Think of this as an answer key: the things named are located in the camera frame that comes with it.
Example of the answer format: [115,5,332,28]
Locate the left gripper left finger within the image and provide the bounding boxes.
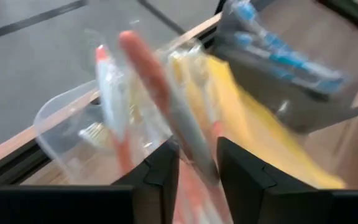
[112,139,180,224]

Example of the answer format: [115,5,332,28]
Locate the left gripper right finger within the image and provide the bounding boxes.
[217,136,334,224]

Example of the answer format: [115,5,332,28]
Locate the yellow white toothbrush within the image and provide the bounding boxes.
[165,46,225,141]

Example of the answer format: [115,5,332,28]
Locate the blue white toothbrush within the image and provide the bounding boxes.
[233,0,346,85]
[233,30,343,94]

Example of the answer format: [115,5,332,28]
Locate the yellow cloth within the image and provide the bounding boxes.
[203,55,347,190]

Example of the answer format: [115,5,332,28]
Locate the tall dark tinted bin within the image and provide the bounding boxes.
[212,0,358,135]

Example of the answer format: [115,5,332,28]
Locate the clear plastic bin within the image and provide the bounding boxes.
[32,27,177,187]

